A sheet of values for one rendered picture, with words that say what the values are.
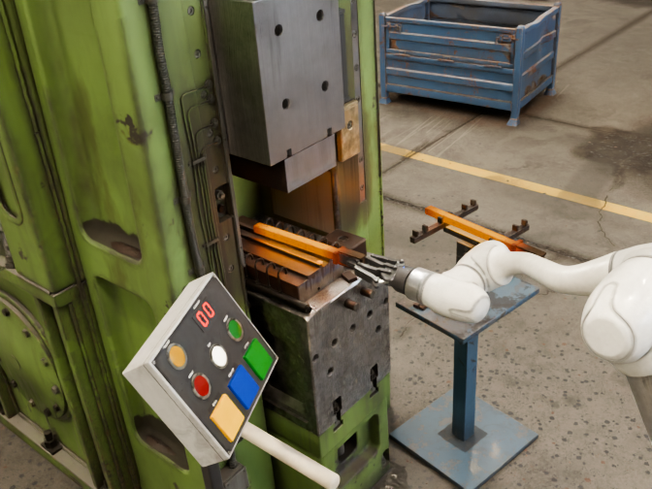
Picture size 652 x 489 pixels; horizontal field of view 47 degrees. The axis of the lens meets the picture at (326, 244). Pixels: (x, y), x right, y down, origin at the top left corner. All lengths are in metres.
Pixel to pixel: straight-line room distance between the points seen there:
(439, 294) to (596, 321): 0.59
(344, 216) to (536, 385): 1.26
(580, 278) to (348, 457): 1.29
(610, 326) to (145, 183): 1.08
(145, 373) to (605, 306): 0.89
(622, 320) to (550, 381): 1.95
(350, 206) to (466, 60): 3.46
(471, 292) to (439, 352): 1.55
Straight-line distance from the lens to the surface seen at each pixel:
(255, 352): 1.81
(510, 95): 5.72
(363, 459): 2.73
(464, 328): 2.45
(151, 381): 1.59
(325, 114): 2.01
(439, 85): 5.95
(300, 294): 2.12
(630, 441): 3.12
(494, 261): 1.96
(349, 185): 2.40
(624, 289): 1.42
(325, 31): 1.96
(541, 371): 3.36
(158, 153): 1.82
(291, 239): 2.20
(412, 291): 1.94
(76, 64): 2.02
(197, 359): 1.66
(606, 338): 1.40
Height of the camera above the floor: 2.14
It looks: 30 degrees down
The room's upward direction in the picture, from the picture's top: 4 degrees counter-clockwise
